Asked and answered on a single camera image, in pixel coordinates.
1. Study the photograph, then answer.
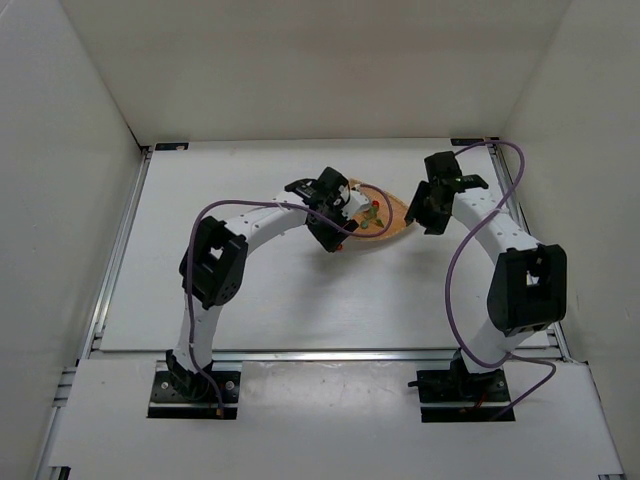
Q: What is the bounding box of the fake strawberry sprig with leaves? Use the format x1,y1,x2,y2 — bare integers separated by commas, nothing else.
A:
358,200,386,230

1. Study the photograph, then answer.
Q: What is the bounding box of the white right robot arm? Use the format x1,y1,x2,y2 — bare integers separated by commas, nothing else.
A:
405,151,567,380

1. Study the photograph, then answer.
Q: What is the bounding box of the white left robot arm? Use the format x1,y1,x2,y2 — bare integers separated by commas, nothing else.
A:
166,167,371,401

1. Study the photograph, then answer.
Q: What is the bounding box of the woven triangular fruit basket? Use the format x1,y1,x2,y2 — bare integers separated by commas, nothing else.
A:
349,178,409,241

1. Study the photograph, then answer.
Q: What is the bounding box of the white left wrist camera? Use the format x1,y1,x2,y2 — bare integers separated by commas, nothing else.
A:
342,188,371,219

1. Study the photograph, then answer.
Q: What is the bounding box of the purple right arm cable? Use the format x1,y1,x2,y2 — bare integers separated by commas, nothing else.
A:
445,141,557,419

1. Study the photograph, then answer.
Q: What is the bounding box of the black right corner bracket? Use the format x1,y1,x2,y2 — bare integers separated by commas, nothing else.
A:
450,138,483,147

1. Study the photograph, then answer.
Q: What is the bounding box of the black corner bracket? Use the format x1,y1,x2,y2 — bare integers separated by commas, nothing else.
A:
154,142,189,151
450,138,483,147

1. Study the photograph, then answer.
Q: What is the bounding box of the aluminium right table rail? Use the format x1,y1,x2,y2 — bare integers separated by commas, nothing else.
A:
488,138,574,361

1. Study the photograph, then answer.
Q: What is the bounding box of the aluminium table rail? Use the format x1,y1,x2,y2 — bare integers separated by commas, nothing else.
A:
488,138,574,361
209,348,561,364
76,146,153,363

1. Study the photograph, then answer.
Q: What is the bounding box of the aluminium front table rail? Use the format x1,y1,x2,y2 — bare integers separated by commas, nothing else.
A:
209,348,561,364

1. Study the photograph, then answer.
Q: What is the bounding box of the black left corner bracket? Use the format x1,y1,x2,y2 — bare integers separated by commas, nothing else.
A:
154,142,189,151

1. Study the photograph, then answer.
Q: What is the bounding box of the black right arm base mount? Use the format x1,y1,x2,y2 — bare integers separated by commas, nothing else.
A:
407,369,515,424

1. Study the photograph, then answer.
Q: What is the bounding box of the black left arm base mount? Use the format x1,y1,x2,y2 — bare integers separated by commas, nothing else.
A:
147,352,241,420

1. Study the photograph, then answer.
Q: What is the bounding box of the aluminium left table rail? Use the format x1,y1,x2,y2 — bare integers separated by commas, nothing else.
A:
76,146,153,363

